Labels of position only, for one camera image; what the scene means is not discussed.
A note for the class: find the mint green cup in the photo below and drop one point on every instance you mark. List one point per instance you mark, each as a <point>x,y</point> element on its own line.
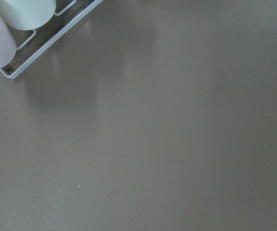
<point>27,14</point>

